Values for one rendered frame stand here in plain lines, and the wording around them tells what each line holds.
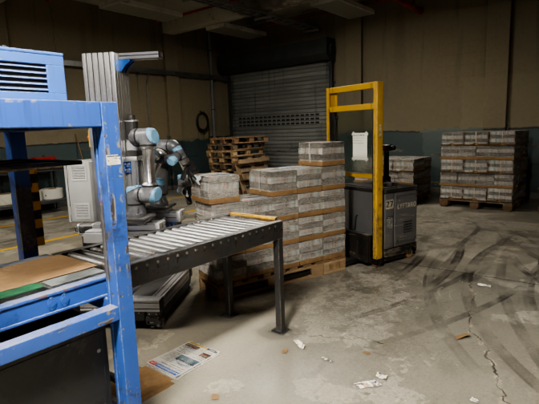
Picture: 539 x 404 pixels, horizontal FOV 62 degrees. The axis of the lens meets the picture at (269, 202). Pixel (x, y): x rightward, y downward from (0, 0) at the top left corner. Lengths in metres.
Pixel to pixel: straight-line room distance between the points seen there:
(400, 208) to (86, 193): 3.06
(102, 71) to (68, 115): 1.86
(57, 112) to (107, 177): 0.31
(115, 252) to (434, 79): 8.88
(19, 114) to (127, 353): 1.07
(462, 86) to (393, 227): 5.59
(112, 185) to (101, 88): 1.82
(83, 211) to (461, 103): 7.93
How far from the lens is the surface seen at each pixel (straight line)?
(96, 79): 3.72
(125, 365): 2.17
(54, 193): 9.52
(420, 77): 10.31
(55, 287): 2.12
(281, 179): 4.05
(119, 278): 2.03
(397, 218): 4.90
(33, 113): 1.81
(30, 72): 2.02
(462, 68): 10.07
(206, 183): 3.73
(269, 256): 4.09
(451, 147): 8.38
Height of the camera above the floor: 1.41
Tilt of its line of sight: 9 degrees down
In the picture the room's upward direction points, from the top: 2 degrees counter-clockwise
